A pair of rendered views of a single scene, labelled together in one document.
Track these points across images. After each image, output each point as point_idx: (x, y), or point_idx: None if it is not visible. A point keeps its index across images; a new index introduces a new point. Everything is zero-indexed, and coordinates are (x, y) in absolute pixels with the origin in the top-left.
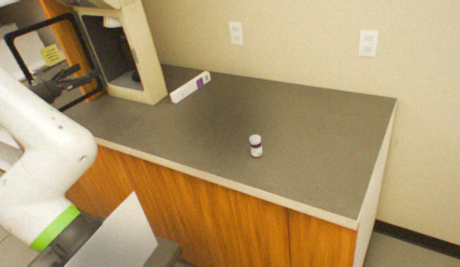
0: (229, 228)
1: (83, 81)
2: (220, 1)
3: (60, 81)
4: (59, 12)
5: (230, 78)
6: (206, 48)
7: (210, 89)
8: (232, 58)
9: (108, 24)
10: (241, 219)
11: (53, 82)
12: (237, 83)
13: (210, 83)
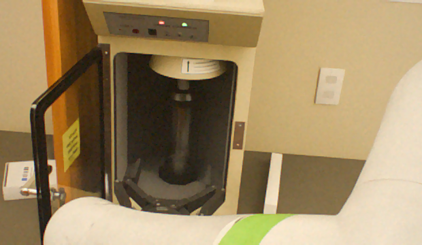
0: None
1: (218, 203)
2: (314, 33)
3: (175, 207)
4: (68, 45)
5: (312, 163)
6: (255, 111)
7: (302, 186)
8: (305, 128)
9: (186, 74)
10: None
11: (178, 213)
12: (335, 171)
13: (288, 174)
